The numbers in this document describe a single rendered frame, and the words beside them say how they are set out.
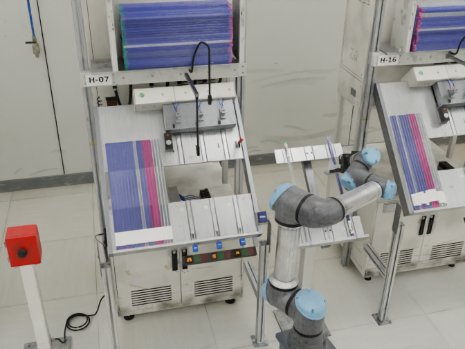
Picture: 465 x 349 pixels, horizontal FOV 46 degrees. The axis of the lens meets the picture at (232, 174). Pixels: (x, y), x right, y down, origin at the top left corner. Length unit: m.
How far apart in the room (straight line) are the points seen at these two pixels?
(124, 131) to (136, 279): 0.81
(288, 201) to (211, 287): 1.26
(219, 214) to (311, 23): 2.22
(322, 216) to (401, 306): 1.57
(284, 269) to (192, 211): 0.61
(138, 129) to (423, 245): 1.84
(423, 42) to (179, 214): 1.51
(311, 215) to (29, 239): 1.28
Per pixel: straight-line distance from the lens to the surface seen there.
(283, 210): 1.96
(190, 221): 2.52
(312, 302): 2.13
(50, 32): 4.09
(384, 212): 3.20
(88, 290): 3.43
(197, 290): 3.09
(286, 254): 2.07
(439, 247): 3.57
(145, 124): 2.66
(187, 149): 2.63
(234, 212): 2.56
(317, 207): 1.90
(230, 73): 2.69
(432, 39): 3.04
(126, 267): 2.92
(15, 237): 2.58
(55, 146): 4.38
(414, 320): 3.33
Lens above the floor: 2.18
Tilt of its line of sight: 29 degrees down
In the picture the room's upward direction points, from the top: 1 degrees clockwise
